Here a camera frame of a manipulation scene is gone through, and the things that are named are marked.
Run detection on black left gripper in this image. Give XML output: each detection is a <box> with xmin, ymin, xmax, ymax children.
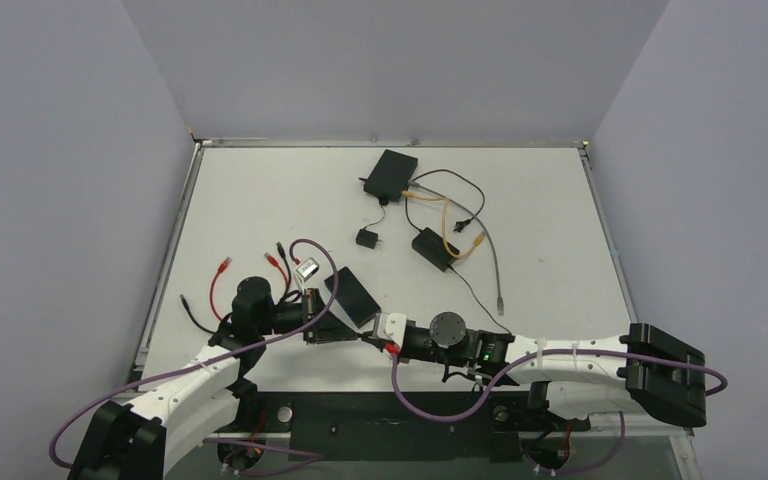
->
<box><xmin>257</xmin><ymin>288</ymin><xmax>358</xmax><ymax>345</ymax></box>

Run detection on small black labelled switch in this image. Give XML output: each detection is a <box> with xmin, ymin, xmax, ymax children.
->
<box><xmin>324</xmin><ymin>267</ymin><xmax>382</xmax><ymax>328</ymax></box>

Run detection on large black network switch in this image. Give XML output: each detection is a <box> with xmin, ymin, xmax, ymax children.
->
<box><xmin>363</xmin><ymin>149</ymin><xmax>418</xmax><ymax>205</ymax></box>

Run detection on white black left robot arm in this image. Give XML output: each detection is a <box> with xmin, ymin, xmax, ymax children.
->
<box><xmin>68</xmin><ymin>277</ymin><xmax>334</xmax><ymax>479</ymax></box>

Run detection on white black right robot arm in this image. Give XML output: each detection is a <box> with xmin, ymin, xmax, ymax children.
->
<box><xmin>360</xmin><ymin>312</ymin><xmax>711</xmax><ymax>428</ymax></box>

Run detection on black power adapter brick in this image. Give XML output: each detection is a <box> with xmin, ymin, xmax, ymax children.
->
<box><xmin>411</xmin><ymin>227</ymin><xmax>460</xmax><ymax>272</ymax></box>

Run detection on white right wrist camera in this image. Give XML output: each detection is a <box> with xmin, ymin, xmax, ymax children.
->
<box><xmin>372</xmin><ymin>313</ymin><xmax>408</xmax><ymax>348</ymax></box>

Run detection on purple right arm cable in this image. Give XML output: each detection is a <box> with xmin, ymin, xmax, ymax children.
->
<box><xmin>389</xmin><ymin>347</ymin><xmax>730</xmax><ymax>424</ymax></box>

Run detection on black ethernet cable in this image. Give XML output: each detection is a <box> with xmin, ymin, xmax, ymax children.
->
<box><xmin>275</xmin><ymin>242</ymin><xmax>294</xmax><ymax>299</ymax></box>

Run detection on small black wall adapter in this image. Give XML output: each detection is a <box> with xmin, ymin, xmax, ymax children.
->
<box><xmin>355</xmin><ymin>228</ymin><xmax>379</xmax><ymax>249</ymax></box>

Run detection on black mounting base plate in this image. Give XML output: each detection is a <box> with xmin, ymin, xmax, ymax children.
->
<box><xmin>219</xmin><ymin>391</ymin><xmax>591</xmax><ymax>463</ymax></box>

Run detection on red orange ethernet cable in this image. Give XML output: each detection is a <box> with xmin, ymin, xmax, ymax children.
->
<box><xmin>208</xmin><ymin>251</ymin><xmax>291</xmax><ymax>324</ymax></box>

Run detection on black adapter mains cord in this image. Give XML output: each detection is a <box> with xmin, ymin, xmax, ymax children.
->
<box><xmin>403</xmin><ymin>168</ymin><xmax>487</xmax><ymax>235</ymax></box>

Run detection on black short cable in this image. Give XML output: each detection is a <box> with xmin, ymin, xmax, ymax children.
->
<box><xmin>179</xmin><ymin>294</ymin><xmax>216</xmax><ymax>335</ymax></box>

